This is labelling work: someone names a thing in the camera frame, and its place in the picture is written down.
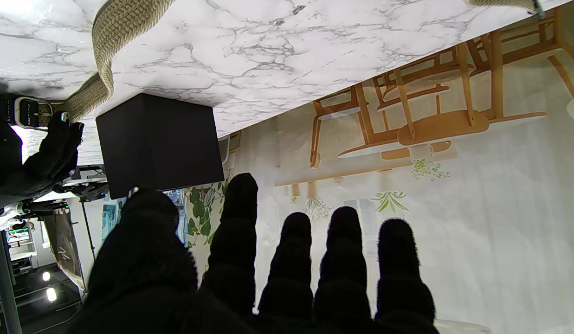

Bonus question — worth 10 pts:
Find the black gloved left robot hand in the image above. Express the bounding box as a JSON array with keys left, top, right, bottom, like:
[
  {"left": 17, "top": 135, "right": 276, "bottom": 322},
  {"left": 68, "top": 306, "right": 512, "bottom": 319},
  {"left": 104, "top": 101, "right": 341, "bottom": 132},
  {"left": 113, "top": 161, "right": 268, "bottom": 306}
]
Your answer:
[{"left": 66, "top": 173, "right": 440, "bottom": 334}]

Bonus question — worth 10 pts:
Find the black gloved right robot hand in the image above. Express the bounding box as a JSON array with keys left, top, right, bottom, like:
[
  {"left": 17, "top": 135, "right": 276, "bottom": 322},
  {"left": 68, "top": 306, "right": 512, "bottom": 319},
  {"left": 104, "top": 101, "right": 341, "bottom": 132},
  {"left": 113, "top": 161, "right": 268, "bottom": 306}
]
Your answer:
[{"left": 0, "top": 109, "right": 84, "bottom": 212}]

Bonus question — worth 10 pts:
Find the beige braided belt silver buckle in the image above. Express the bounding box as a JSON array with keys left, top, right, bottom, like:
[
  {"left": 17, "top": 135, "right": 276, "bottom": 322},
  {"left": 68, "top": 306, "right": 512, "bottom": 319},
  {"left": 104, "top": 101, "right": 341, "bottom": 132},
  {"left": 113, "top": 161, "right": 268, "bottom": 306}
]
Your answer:
[{"left": 13, "top": 0, "right": 543, "bottom": 129}]

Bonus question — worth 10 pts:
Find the black square storage box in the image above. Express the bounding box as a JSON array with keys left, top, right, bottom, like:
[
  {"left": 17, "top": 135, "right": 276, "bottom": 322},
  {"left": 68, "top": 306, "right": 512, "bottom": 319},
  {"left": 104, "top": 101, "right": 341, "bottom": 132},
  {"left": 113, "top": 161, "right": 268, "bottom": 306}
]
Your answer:
[{"left": 96, "top": 93, "right": 225, "bottom": 200}]

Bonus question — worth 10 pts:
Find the grey metal pole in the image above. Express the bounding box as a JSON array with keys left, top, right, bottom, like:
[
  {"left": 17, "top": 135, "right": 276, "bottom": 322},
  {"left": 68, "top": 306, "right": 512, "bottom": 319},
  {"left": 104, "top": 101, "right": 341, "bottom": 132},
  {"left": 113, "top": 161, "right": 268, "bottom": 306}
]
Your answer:
[{"left": 0, "top": 211, "right": 23, "bottom": 334}]

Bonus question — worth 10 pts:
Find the printed room scene backdrop curtain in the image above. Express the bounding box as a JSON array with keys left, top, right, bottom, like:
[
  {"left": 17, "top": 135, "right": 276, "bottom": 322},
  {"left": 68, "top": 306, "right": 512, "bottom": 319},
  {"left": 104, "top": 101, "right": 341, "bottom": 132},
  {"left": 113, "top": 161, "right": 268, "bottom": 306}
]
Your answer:
[{"left": 173, "top": 7, "right": 574, "bottom": 334}]

